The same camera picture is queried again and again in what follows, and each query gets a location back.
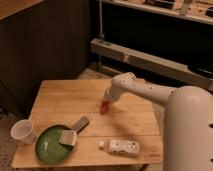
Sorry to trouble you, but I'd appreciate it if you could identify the red pepper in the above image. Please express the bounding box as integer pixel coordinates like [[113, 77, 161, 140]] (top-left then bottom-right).
[[100, 101, 109, 114]]

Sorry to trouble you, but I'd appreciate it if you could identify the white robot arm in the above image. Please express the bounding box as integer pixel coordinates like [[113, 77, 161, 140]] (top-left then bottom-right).
[[100, 72, 213, 171]]

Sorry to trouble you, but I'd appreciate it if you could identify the green sponge block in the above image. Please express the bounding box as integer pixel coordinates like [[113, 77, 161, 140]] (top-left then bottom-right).
[[59, 130, 77, 146]]

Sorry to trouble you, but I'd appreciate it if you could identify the green frying pan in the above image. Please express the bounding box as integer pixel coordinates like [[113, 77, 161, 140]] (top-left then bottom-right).
[[35, 117, 89, 165]]

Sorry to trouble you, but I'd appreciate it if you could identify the dark wooden cabinet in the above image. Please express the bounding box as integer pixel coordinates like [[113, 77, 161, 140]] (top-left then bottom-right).
[[0, 0, 90, 117]]

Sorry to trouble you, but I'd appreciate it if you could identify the vertical metal pole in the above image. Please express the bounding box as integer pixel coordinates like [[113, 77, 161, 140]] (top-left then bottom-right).
[[99, 0, 104, 42]]

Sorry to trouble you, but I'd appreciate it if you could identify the white plastic cup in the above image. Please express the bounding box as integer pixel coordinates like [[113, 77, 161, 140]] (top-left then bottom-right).
[[10, 119, 36, 144]]

